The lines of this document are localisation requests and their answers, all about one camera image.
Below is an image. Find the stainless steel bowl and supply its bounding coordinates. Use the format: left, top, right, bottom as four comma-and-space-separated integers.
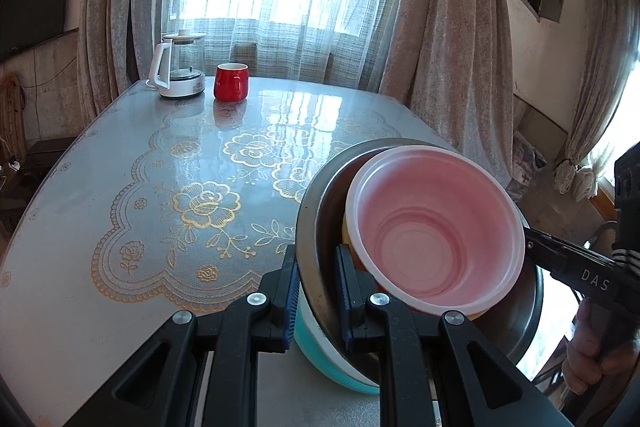
294, 138, 544, 395

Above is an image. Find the red plastic bowl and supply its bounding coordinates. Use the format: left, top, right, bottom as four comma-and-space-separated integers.
344, 145, 525, 319

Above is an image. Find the turquoise plastic plate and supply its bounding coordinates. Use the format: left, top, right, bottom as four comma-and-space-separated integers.
293, 300, 381, 396

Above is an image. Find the yellow plastic bowl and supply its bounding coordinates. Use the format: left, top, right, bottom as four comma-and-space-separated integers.
342, 215, 384, 291

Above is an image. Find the right hand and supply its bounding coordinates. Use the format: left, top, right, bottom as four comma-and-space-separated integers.
562, 299, 639, 395

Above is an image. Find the patterned bag on floor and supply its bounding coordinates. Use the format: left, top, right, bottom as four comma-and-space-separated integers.
506, 131, 547, 202

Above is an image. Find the middle beige curtain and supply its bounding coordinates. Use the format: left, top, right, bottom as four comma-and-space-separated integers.
381, 0, 513, 185

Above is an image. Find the right tied beige curtain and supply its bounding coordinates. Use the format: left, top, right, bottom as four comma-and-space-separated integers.
553, 0, 639, 199

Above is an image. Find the red mug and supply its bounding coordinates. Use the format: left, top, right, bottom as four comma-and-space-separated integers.
214, 63, 248, 103

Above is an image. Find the white glass electric kettle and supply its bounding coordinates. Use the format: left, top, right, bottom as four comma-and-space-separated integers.
145, 28, 205, 98

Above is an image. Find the left beige curtain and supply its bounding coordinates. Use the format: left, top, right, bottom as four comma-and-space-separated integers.
77, 0, 162, 124

